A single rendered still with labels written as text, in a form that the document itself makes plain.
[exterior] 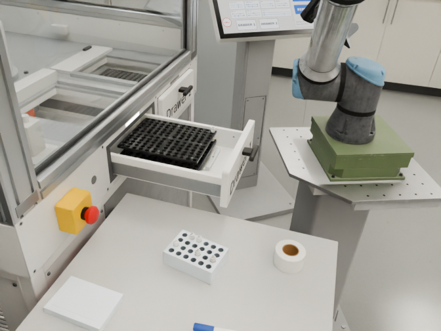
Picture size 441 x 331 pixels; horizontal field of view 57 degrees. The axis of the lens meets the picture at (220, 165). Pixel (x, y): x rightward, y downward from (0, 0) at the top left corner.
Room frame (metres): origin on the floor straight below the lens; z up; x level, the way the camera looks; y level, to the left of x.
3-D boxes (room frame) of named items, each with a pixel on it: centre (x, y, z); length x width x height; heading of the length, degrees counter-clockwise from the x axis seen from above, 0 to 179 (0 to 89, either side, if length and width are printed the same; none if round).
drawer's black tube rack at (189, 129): (0.97, 0.15, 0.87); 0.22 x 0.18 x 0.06; 76
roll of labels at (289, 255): (0.67, -0.17, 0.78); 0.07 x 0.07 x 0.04
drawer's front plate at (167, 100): (1.30, 0.16, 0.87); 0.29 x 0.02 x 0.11; 166
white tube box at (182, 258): (0.66, 0.04, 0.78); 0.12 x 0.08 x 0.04; 65
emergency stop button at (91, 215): (0.67, 0.27, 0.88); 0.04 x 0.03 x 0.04; 166
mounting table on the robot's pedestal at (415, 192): (1.16, -0.43, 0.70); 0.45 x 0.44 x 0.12; 99
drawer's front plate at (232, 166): (0.92, -0.05, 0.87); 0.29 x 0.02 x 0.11; 166
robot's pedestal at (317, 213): (1.15, -0.40, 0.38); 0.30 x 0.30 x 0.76; 9
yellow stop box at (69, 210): (0.67, 0.31, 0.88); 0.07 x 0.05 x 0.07; 166
